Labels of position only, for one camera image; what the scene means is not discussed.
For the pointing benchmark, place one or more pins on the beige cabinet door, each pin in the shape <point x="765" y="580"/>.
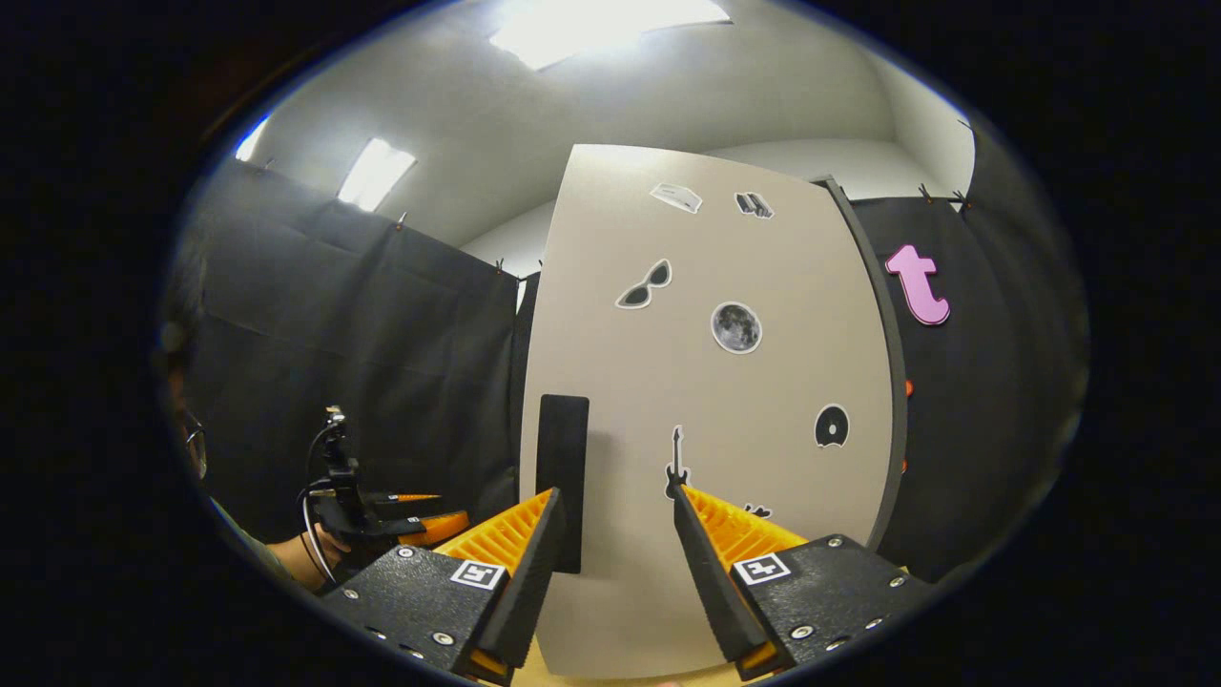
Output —
<point x="744" y="429"/>

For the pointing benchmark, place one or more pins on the dark grey cabinet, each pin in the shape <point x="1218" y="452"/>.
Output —
<point x="895" y="382"/>

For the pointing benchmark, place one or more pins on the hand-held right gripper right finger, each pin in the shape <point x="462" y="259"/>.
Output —
<point x="706" y="582"/>

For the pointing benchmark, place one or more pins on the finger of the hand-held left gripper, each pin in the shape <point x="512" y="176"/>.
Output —
<point x="405" y="498"/>
<point x="434" y="528"/>

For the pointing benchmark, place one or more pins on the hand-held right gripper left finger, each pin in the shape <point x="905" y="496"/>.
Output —
<point x="534" y="582"/>

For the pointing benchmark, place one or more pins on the black backdrop cloth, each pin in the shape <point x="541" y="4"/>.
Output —
<point x="382" y="363"/>

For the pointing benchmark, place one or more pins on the person's glasses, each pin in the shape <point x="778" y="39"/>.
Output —
<point x="198" y="456"/>

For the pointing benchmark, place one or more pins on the large ceiling light panel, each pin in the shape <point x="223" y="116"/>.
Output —
<point x="601" y="24"/>

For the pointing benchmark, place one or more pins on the small ceiling light panel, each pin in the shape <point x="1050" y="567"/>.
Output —
<point x="375" y="174"/>

